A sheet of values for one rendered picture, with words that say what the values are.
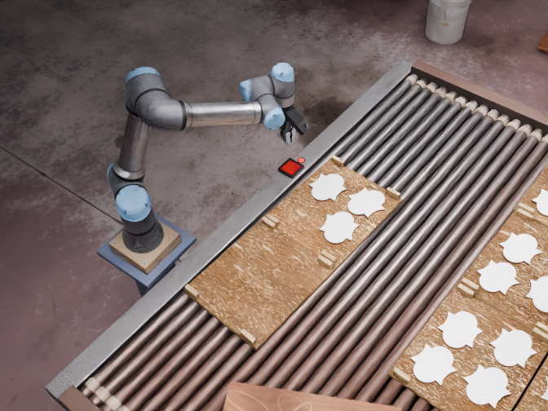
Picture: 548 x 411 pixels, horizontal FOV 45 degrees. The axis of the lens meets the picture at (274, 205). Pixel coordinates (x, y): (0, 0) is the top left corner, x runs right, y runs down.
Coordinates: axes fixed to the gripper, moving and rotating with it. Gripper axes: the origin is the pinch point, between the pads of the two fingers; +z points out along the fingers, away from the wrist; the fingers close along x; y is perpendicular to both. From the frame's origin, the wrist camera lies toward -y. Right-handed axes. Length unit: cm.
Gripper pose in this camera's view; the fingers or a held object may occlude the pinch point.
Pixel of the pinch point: (290, 143)
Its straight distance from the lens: 256.2
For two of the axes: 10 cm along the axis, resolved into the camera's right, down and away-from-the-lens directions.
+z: 0.5, 6.4, 7.6
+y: -7.7, -4.7, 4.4
